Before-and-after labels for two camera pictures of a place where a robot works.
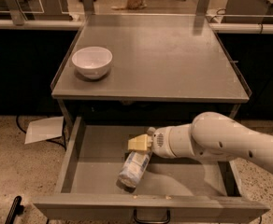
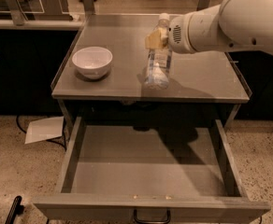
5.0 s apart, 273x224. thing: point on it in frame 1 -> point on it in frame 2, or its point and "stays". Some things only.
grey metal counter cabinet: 165,68 stays
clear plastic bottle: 133,170 -> 157,75
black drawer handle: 151,221 stays
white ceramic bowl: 93,62 stays
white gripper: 160,143 -> 179,35
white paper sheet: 44,130 stays
